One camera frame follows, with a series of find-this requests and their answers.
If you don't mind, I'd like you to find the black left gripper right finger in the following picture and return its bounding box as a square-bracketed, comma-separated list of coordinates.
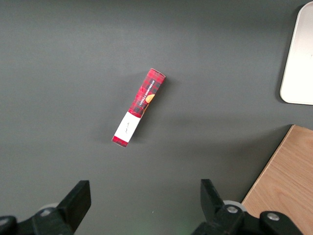
[190, 179, 246, 235]

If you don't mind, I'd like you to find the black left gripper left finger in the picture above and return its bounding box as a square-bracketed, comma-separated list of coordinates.
[31, 180, 92, 235]

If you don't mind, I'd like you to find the beige plastic tray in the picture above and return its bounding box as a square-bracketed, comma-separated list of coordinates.
[279, 1, 313, 106]

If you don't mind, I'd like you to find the wooden two-drawer cabinet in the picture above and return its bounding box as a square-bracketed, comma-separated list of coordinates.
[241, 124, 313, 235]

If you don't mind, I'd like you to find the red tartan shortbread box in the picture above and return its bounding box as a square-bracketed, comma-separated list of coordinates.
[112, 68, 167, 149]

